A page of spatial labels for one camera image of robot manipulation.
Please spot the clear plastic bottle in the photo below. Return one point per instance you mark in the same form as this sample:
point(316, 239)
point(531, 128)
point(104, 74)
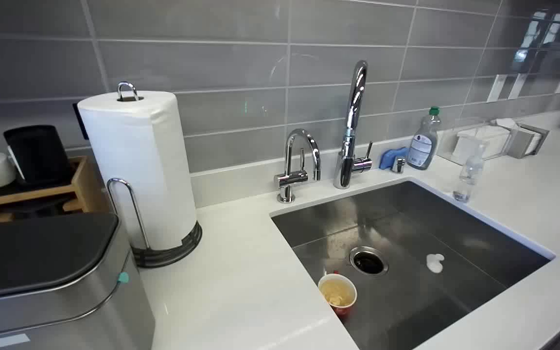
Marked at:
point(467, 183)

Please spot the dish soap bottle green cap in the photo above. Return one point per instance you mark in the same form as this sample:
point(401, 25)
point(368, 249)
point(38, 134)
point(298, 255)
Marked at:
point(421, 148)

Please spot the small chrome faucet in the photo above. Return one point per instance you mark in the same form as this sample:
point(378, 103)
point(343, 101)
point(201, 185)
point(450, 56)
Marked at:
point(290, 175)

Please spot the tall chrome faucet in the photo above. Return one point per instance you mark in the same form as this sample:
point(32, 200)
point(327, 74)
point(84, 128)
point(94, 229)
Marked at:
point(356, 97)

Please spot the red cup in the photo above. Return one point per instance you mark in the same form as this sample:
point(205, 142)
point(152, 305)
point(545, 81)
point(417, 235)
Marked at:
point(339, 291)

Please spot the metal paper towel holder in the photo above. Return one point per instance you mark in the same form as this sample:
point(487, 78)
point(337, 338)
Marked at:
point(170, 253)

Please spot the white paper towel roll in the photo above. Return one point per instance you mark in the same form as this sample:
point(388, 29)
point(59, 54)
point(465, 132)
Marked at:
point(137, 167)

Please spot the stainless steel sink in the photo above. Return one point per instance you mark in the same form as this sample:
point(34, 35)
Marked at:
point(436, 214)

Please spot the white scrap in sink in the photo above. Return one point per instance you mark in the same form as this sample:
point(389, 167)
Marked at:
point(434, 260)

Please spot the wooden rack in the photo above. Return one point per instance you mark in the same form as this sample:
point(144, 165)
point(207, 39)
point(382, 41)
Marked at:
point(88, 186)

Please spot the clear acrylic box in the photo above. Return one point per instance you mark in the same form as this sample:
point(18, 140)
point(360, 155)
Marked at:
point(477, 140)

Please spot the white napkin stack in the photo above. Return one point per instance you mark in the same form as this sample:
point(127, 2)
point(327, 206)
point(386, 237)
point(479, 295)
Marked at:
point(506, 122)

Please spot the black container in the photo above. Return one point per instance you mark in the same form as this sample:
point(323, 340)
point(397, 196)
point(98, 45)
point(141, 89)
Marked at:
point(38, 155)

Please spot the metal napkin holder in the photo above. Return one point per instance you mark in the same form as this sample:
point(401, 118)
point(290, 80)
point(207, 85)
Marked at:
point(528, 142)

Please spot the steel trash can black lid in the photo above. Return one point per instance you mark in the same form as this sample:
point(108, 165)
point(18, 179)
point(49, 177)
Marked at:
point(47, 284)

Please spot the white light switch plate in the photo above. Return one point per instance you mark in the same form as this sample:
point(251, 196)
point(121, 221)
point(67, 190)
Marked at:
point(496, 87)

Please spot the white wall outlet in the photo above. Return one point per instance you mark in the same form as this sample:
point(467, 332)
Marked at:
point(518, 85)

